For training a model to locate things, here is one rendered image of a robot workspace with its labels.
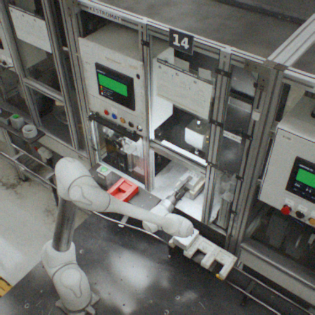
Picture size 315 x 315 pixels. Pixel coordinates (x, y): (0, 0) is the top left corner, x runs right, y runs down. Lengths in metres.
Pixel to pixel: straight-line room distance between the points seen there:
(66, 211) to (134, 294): 0.67
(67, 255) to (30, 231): 1.39
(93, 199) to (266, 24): 1.08
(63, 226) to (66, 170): 0.35
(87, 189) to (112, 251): 0.84
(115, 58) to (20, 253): 2.02
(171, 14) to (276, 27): 0.47
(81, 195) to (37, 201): 2.06
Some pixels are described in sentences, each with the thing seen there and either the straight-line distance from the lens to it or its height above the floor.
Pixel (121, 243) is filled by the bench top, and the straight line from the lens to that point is 2.57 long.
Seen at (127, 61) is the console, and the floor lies 1.81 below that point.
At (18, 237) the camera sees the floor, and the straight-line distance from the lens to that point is 3.62.
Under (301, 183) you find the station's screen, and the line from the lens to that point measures 1.76.
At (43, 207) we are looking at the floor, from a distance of 3.75.
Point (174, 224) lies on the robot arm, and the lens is 2.11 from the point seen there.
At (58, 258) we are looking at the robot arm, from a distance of 2.26.
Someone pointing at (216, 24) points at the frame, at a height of 2.01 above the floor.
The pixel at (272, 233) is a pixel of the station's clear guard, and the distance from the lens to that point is 2.16.
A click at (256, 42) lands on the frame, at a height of 2.01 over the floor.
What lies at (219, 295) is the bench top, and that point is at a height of 0.68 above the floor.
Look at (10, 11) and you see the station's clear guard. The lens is 2.61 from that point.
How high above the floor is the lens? 2.82
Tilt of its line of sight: 45 degrees down
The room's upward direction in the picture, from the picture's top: straight up
